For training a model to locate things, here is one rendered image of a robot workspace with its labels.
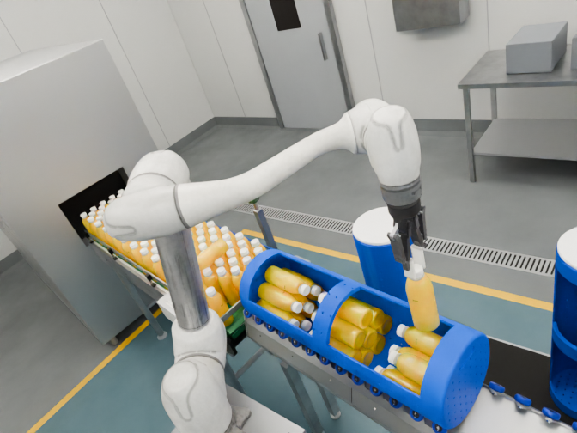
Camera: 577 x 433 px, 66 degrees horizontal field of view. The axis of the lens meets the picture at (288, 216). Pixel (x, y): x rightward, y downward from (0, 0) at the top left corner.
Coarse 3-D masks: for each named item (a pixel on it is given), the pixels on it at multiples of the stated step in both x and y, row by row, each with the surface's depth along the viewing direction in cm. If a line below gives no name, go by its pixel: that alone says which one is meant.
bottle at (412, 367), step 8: (400, 360) 130; (408, 360) 129; (416, 360) 128; (424, 360) 128; (400, 368) 130; (408, 368) 128; (416, 368) 126; (424, 368) 125; (408, 376) 128; (416, 376) 126
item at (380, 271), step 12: (360, 252) 203; (372, 252) 196; (384, 252) 194; (372, 264) 201; (384, 264) 198; (396, 264) 197; (372, 276) 207; (384, 276) 202; (396, 276) 201; (384, 288) 207; (396, 288) 205
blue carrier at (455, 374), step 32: (256, 256) 177; (288, 256) 174; (256, 288) 180; (352, 288) 148; (320, 320) 145; (448, 320) 129; (320, 352) 149; (384, 352) 155; (448, 352) 117; (480, 352) 126; (384, 384) 129; (448, 384) 114; (480, 384) 132; (448, 416) 119
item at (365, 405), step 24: (264, 336) 187; (288, 360) 179; (336, 384) 160; (360, 408) 154; (384, 408) 145; (408, 408) 140; (480, 408) 134; (504, 408) 132; (408, 432) 140; (456, 432) 130; (480, 432) 128; (504, 432) 126; (528, 432) 124; (552, 432) 123
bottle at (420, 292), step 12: (408, 288) 115; (420, 288) 113; (432, 288) 114; (408, 300) 119; (420, 300) 114; (432, 300) 115; (420, 312) 117; (432, 312) 117; (420, 324) 119; (432, 324) 119
